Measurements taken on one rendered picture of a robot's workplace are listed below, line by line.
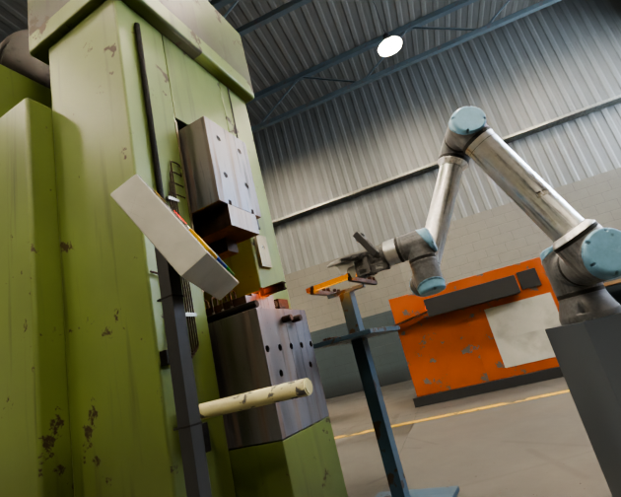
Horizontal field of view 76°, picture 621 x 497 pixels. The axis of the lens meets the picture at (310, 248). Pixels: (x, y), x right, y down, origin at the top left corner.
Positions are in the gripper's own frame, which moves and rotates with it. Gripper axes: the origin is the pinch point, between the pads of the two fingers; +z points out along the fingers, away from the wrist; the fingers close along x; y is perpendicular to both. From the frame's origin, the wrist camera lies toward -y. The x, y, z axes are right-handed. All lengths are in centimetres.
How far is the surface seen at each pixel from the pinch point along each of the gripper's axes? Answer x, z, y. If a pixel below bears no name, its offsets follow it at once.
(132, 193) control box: -74, 17, -15
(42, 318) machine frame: -52, 91, -5
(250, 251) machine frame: 22, 49, -27
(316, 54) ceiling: 587, 131, -620
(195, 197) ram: -17, 44, -42
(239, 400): -39, 24, 37
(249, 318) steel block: -16.0, 30.4, 11.5
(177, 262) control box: -70, 10, 5
